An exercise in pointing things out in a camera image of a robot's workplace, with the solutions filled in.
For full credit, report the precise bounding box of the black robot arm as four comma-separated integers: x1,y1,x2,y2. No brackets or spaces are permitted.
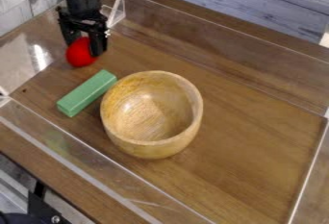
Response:
56,0,107,57

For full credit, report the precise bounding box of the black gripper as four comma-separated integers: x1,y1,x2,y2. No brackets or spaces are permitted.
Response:
56,0,108,57

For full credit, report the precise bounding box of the green rectangular block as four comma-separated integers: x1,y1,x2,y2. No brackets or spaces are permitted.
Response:
56,69,116,117

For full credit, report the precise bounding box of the black table clamp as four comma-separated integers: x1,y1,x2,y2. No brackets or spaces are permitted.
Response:
27,182,72,224

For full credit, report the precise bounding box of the clear acrylic corner bracket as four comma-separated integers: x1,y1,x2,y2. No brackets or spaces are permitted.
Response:
100,0,126,29

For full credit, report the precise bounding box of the red plush strawberry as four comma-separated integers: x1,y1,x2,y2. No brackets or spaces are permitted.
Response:
66,37,96,67

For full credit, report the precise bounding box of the wooden bowl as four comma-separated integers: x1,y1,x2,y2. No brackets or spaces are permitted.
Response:
100,70,203,160

